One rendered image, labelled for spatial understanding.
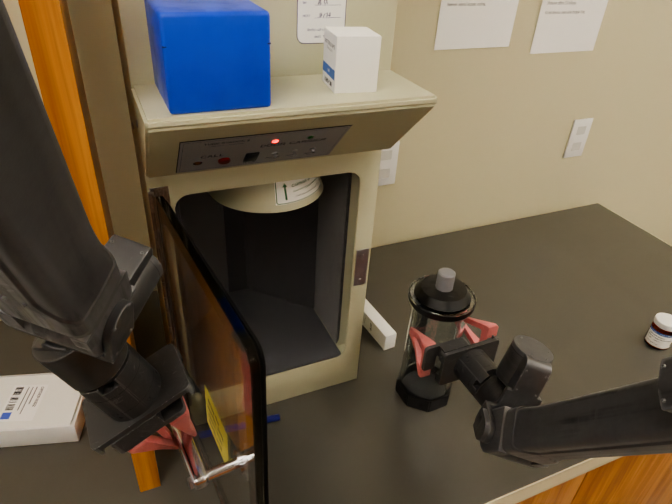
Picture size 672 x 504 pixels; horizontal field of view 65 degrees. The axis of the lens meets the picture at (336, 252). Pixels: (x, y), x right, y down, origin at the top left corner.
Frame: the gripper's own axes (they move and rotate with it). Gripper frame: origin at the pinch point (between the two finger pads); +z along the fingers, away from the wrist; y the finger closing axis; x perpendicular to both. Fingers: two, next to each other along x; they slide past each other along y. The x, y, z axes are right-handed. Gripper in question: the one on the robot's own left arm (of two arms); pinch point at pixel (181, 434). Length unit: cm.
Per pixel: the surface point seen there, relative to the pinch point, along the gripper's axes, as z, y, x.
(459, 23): 8, -84, -58
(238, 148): -17.8, -21.8, -14.1
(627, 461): 70, -57, 13
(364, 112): -16.7, -35.1, -8.8
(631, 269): 73, -98, -20
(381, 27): -19, -45, -19
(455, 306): 20.7, -39.2, -7.0
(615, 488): 79, -54, 13
